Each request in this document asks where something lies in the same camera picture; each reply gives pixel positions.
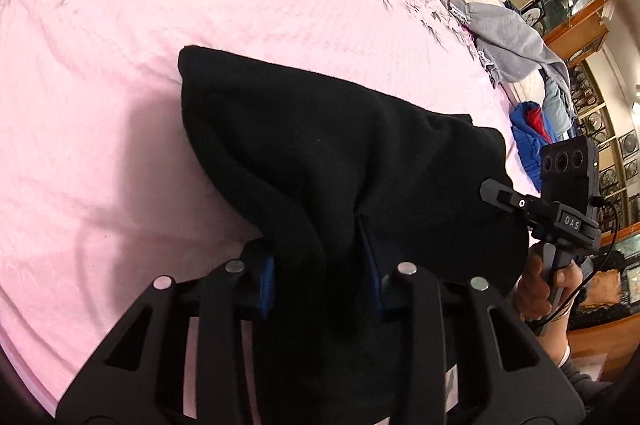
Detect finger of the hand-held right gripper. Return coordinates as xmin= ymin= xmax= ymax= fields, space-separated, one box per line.
xmin=479 ymin=179 xmax=533 ymax=218

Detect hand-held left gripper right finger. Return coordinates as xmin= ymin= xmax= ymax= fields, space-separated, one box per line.
xmin=357 ymin=217 xmax=586 ymax=425

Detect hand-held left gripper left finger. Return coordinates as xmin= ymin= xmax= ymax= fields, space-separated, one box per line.
xmin=55 ymin=240 xmax=276 ymax=425

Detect black pants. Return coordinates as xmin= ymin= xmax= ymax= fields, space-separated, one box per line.
xmin=177 ymin=45 xmax=531 ymax=425

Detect person's right forearm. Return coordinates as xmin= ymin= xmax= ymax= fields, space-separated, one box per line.
xmin=542 ymin=310 xmax=621 ymax=406

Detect person's right hand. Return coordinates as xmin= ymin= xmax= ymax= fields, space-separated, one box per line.
xmin=515 ymin=252 xmax=586 ymax=321

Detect blue and red garment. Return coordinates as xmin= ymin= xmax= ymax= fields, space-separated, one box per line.
xmin=510 ymin=101 xmax=556 ymax=193

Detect light blue garment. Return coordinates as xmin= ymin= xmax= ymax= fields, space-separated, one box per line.
xmin=540 ymin=75 xmax=576 ymax=138

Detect wooden display cabinet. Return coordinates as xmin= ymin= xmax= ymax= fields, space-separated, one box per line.
xmin=487 ymin=0 xmax=640 ymax=386

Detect grey garment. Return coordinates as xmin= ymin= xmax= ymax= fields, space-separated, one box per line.
xmin=450 ymin=0 xmax=571 ymax=88

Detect collection of decorative plates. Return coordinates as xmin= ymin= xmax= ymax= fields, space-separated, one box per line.
xmin=520 ymin=0 xmax=640 ymax=206

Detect pink floral blanket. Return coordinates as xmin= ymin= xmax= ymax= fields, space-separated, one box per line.
xmin=0 ymin=0 xmax=546 ymax=425

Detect black cable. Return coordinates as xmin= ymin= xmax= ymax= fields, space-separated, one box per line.
xmin=520 ymin=197 xmax=621 ymax=336

